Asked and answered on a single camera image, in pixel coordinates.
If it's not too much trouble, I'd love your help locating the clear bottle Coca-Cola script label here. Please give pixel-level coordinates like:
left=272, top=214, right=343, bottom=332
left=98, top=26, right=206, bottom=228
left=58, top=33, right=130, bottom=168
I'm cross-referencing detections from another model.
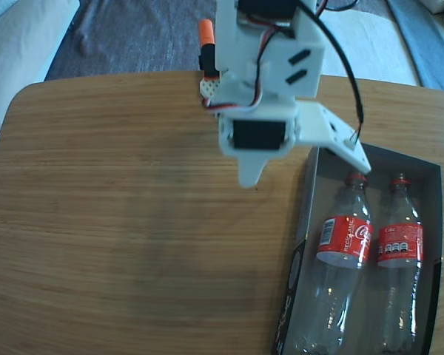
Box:
left=292, top=172, right=374, bottom=354

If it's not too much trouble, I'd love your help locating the clear bottle red printed label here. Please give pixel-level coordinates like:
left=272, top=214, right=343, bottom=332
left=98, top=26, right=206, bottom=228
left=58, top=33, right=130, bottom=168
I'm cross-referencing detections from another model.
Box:
left=376, top=172, right=426, bottom=353

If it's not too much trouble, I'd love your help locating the grey cardboard box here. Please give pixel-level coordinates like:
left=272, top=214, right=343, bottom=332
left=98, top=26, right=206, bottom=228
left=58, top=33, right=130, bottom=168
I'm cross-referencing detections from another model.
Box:
left=272, top=131, right=444, bottom=355

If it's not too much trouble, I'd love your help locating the orange black table clamp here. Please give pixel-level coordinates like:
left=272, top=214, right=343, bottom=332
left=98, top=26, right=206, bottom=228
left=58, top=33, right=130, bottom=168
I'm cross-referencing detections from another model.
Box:
left=198, top=18, right=218, bottom=81

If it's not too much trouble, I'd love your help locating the white rug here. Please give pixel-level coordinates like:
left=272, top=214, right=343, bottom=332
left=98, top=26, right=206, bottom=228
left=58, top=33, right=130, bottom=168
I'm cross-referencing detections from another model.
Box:
left=317, top=9, right=419, bottom=87

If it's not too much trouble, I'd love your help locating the blue cloth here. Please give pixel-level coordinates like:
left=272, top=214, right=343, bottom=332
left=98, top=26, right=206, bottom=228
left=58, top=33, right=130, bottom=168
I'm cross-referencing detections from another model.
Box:
left=386, top=0, right=444, bottom=92

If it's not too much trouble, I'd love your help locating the white sofa cushion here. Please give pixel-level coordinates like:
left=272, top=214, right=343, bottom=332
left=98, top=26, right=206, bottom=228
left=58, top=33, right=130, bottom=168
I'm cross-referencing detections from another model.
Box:
left=0, top=0, right=81, bottom=186

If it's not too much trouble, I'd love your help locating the flat white camera mount plate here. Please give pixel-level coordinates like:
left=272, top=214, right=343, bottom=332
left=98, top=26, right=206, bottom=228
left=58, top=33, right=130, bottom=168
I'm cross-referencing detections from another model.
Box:
left=295, top=101, right=374, bottom=175

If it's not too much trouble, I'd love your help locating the black cable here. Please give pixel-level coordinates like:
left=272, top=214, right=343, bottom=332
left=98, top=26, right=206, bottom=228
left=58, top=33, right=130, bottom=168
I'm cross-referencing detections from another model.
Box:
left=299, top=0, right=366, bottom=145

